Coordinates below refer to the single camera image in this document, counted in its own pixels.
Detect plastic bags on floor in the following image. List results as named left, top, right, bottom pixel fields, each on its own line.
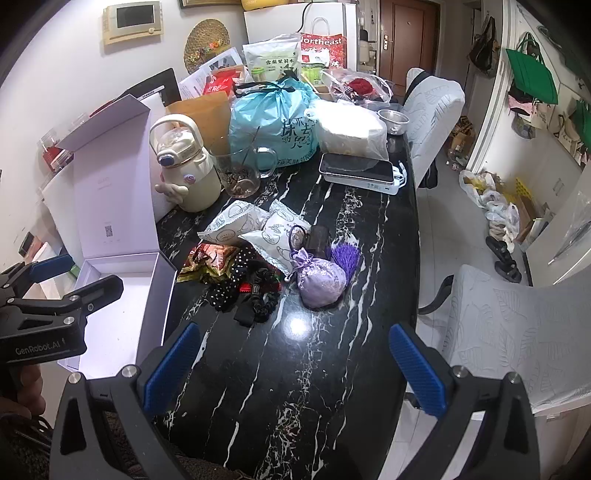
left=459, top=170, right=520, bottom=241

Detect hanging cloth bags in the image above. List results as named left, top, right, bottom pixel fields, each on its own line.
left=508, top=92, right=591, bottom=167

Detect clear bag with white contents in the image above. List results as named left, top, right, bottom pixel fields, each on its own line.
left=305, top=99, right=389, bottom=160

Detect purple sachet pouch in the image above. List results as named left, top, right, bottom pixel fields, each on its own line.
left=288, top=224, right=348, bottom=309

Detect person's left hand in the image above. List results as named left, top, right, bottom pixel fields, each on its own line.
left=0, top=364, right=47, bottom=421

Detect green tote bag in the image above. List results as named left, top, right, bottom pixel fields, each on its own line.
left=505, top=33, right=559, bottom=104

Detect dark hanging handbag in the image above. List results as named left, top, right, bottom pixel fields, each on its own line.
left=467, top=16, right=500, bottom=77

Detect glass mug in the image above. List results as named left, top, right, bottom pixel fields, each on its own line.
left=210, top=145, right=278, bottom=199

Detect red shopping bag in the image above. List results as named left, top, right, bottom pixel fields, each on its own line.
left=300, top=17, right=346, bottom=70

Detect brown door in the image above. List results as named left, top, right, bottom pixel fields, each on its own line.
left=379, top=0, right=439, bottom=84

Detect metal bowl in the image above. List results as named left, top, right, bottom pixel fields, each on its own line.
left=376, top=109, right=411, bottom=136

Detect clear acrylic boxes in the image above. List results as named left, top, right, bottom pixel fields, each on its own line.
left=39, top=113, right=88, bottom=174

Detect clear bag with red item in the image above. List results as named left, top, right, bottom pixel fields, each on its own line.
left=321, top=69, right=393, bottom=104

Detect white bread packet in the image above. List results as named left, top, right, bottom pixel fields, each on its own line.
left=268, top=199, right=311, bottom=232
left=198, top=200, right=271, bottom=245
left=240, top=226, right=306, bottom=278

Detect black slippers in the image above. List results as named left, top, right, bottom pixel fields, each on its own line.
left=485, top=235, right=522, bottom=283

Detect purple tassel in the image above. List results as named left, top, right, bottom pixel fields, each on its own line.
left=331, top=244, right=362, bottom=283

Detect lavender gift box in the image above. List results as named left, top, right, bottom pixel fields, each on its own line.
left=41, top=95, right=178, bottom=370

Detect brown paper bag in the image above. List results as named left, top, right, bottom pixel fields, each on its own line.
left=165, top=92, right=232, bottom=155

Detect woven straw fan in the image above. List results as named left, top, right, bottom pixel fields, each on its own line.
left=184, top=19, right=230, bottom=75

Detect white covered chair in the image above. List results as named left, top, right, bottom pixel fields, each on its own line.
left=404, top=68, right=466, bottom=190
left=418, top=264, right=591, bottom=416

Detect red snack packet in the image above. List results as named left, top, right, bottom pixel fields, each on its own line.
left=178, top=244, right=241, bottom=284

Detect black polka dot scrunchie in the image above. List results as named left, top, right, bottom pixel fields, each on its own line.
left=205, top=247, right=259, bottom=312

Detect cream water bottle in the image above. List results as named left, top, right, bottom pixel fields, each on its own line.
left=148, top=115, right=222, bottom=213

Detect teal plastic bag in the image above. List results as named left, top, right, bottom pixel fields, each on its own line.
left=229, top=76, right=321, bottom=169

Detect white papers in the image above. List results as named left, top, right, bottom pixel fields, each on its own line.
left=178, top=48, right=245, bottom=100

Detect cardboard boxes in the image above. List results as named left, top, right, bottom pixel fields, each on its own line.
left=445, top=115, right=476, bottom=167

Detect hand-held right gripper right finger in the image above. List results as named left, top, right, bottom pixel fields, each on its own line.
left=388, top=322, right=541, bottom=480

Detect wall intercom panel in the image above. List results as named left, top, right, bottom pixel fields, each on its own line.
left=102, top=2, right=164, bottom=45

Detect green and white pouch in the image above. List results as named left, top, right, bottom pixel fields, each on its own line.
left=243, top=34, right=303, bottom=84

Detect white refrigerator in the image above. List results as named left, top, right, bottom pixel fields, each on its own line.
left=244, top=2, right=358, bottom=70

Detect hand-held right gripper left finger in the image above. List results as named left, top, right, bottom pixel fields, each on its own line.
left=48, top=320, right=201, bottom=480

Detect white power bank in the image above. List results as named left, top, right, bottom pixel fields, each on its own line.
left=320, top=154, right=407, bottom=195

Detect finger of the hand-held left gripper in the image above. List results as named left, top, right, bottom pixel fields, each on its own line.
left=9, top=275, right=124, bottom=333
left=0, top=255, right=75, bottom=301

